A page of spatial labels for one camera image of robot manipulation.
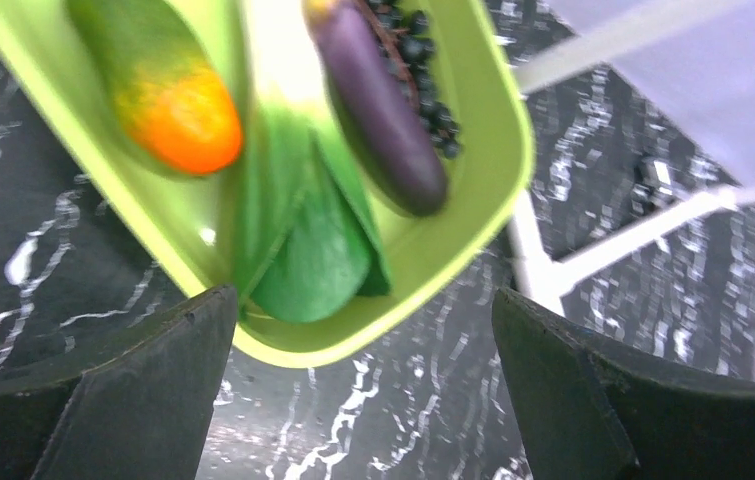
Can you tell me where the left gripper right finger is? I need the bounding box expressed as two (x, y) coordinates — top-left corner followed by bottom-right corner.
(491, 289), (755, 479)

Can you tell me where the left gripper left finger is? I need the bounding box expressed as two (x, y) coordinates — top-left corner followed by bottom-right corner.
(0, 285), (238, 479)

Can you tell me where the fake bok choy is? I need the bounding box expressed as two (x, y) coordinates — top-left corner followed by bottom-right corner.
(231, 0), (393, 326)

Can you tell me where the fake mango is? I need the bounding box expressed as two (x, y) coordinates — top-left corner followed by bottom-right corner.
(65, 0), (244, 178)

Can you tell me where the fake purple eggplant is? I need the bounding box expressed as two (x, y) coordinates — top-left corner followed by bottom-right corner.
(303, 1), (448, 217)

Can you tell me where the fake dark grapes bunch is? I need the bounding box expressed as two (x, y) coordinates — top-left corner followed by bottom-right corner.
(358, 0), (463, 160)

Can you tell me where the green plastic tray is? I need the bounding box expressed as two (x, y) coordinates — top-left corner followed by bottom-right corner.
(0, 1), (535, 368)

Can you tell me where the white PVC pipe frame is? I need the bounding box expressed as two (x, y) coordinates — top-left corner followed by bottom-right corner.
(506, 0), (755, 318)

